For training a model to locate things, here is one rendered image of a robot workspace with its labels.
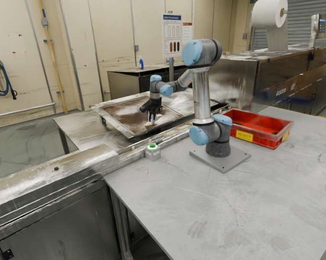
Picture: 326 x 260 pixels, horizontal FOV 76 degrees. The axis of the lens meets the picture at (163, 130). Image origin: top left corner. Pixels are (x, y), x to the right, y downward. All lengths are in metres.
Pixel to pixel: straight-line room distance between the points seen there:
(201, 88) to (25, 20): 4.11
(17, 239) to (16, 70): 3.86
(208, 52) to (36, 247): 1.23
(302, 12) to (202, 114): 7.45
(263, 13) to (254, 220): 2.06
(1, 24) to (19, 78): 0.89
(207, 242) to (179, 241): 0.10
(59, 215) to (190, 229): 0.65
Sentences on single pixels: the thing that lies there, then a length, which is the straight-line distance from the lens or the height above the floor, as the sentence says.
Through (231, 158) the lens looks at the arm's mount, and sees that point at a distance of 1.29.
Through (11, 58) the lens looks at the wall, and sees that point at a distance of 4.75.
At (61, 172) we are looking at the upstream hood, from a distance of 1.14.
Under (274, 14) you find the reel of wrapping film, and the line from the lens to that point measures 2.53.
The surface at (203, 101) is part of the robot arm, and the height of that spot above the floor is 1.20.
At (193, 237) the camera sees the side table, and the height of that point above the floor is 0.82.
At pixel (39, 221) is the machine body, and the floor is 0.75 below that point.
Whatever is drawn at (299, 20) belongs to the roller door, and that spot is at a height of 1.79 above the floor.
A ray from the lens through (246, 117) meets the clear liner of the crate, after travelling 1.83.
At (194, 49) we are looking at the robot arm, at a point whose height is 1.44.
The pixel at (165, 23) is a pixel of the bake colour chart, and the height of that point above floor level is 1.63.
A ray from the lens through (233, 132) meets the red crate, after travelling 1.58.
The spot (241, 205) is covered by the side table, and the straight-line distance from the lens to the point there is 1.03.
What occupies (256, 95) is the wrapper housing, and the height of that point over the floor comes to 1.01.
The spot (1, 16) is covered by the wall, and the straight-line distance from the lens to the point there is 4.76.
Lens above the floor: 1.51
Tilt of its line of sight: 24 degrees down
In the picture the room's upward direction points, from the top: 2 degrees counter-clockwise
